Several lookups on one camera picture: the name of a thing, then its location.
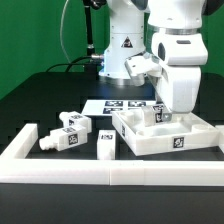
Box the white U-shaped fence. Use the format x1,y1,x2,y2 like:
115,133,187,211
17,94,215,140
0,123,224,186

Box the black cables on table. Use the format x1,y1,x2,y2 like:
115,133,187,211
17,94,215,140
45,55,105,73

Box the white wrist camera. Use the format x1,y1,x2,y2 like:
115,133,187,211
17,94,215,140
124,53,161,86

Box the white sheet with markers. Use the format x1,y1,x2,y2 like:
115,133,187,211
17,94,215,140
82,99,155,116

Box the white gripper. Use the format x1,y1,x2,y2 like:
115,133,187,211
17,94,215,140
150,31,208,122

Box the grey hanging cable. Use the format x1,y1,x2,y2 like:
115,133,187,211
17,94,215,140
59,0,73,64

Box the black camera pole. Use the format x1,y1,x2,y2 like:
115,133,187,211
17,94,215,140
82,0,106,56

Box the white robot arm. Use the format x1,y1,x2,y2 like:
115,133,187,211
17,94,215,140
99,0,224,114

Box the white square tabletop part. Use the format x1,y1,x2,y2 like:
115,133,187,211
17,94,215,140
112,109,220,156

